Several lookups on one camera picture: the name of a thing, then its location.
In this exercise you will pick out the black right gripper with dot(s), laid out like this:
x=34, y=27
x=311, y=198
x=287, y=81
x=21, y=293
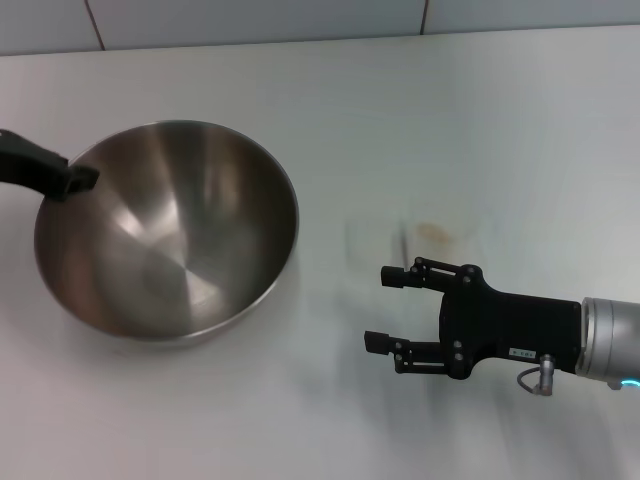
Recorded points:
x=510, y=322

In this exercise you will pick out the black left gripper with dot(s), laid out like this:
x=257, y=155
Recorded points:
x=20, y=157

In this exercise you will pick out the clear plastic measuring cup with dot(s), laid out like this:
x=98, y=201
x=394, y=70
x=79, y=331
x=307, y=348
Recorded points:
x=380, y=240

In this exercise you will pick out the stainless steel mixing bowl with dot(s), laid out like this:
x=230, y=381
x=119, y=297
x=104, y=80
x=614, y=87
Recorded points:
x=175, y=240

